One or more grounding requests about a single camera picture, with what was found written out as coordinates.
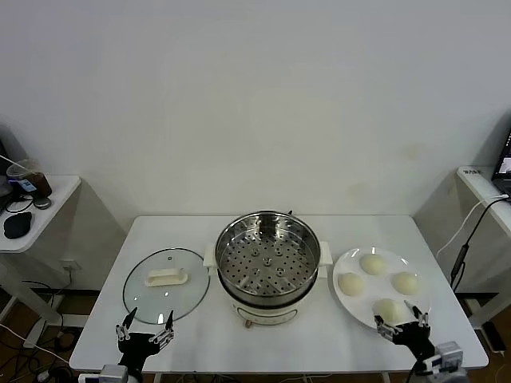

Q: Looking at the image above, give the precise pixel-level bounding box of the open laptop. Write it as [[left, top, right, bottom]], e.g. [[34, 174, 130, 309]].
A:
[[491, 127, 511, 192]]

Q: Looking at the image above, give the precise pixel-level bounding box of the white charging cable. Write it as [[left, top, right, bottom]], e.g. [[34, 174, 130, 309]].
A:
[[436, 193, 510, 260]]

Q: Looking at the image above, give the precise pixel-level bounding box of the white desk with side panel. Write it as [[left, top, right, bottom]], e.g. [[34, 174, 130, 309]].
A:
[[413, 165, 511, 296]]

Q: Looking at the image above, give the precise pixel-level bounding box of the glass lid with cream handle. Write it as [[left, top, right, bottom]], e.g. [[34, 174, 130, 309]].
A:
[[121, 247, 212, 325]]

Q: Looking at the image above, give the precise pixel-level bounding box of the plastic cup of iced coffee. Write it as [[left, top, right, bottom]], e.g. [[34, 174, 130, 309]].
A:
[[6, 159, 53, 199]]

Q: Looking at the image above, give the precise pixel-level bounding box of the white round plate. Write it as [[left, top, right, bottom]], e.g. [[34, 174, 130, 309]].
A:
[[331, 246, 433, 332]]

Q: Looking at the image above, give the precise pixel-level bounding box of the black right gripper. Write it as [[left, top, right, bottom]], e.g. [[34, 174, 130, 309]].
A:
[[374, 301, 434, 360]]

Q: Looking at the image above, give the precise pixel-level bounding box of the black floor power strip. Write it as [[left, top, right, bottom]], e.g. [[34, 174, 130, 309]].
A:
[[481, 321, 507, 354]]

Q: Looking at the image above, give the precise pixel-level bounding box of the black computer mouse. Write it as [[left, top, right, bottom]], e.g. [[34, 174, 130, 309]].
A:
[[2, 211, 33, 239]]

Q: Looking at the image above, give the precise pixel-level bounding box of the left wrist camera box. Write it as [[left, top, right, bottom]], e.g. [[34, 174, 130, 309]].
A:
[[78, 363, 129, 383]]

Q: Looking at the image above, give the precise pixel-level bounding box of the white steamed baozi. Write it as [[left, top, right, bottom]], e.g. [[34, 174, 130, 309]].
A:
[[358, 254, 388, 276], [337, 272, 366, 298], [390, 270, 422, 296], [371, 298, 408, 325]]

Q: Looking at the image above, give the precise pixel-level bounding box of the stainless steel steamer basket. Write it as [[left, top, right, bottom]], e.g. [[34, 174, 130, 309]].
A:
[[215, 210, 321, 305]]

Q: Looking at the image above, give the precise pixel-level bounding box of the white side table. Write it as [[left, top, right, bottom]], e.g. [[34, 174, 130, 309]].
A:
[[0, 174, 82, 348]]

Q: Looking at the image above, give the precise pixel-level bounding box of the black cable with adapter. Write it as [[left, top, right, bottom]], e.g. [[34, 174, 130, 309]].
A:
[[450, 196, 510, 290]]

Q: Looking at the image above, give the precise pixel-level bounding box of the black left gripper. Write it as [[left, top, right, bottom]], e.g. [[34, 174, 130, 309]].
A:
[[115, 306, 176, 378]]

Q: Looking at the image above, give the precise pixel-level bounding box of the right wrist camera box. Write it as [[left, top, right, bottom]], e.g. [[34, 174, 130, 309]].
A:
[[422, 341, 466, 374]]

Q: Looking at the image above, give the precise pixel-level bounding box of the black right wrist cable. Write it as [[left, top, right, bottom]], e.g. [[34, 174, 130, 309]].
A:
[[406, 358, 424, 383]]

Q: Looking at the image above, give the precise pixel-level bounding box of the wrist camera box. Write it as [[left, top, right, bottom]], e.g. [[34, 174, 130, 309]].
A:
[[422, 341, 466, 374], [78, 363, 129, 383]]

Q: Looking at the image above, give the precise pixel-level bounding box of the cream electric cooker pot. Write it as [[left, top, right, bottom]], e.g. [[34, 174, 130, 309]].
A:
[[203, 240, 334, 330]]

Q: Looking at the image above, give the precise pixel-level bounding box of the black looped cable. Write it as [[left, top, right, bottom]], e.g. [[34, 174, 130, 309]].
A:
[[4, 195, 36, 215]]

